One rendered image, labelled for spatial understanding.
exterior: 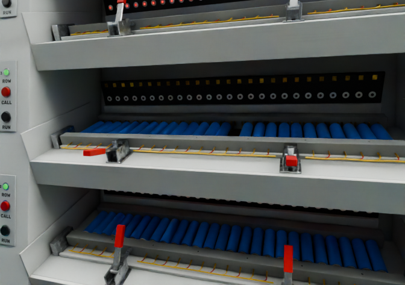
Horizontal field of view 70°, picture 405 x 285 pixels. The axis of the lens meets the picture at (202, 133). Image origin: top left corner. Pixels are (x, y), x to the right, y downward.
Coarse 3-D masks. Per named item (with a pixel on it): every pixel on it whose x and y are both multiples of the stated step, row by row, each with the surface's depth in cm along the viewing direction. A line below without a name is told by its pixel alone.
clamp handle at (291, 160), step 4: (288, 148) 38; (292, 148) 38; (288, 152) 38; (292, 152) 38; (288, 156) 35; (292, 156) 35; (288, 160) 32; (292, 160) 32; (296, 160) 32; (288, 164) 32; (292, 164) 32; (296, 164) 32
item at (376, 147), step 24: (72, 144) 53; (96, 144) 51; (144, 144) 48; (168, 144) 47; (192, 144) 46; (216, 144) 45; (240, 144) 44; (264, 144) 43; (312, 144) 41; (336, 144) 40; (360, 144) 39; (384, 144) 38
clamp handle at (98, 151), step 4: (112, 144) 46; (116, 144) 46; (96, 148) 42; (100, 148) 42; (104, 148) 42; (108, 148) 45; (112, 148) 45; (116, 148) 45; (84, 152) 39; (88, 152) 39; (92, 152) 40; (96, 152) 40; (100, 152) 41; (104, 152) 42
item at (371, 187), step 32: (32, 128) 49; (64, 128) 55; (32, 160) 49; (64, 160) 48; (96, 160) 47; (128, 160) 46; (160, 160) 45; (192, 160) 44; (224, 160) 43; (256, 160) 42; (320, 160) 41; (160, 192) 44; (192, 192) 43; (224, 192) 41; (256, 192) 40; (288, 192) 38; (320, 192) 37; (352, 192) 36; (384, 192) 35
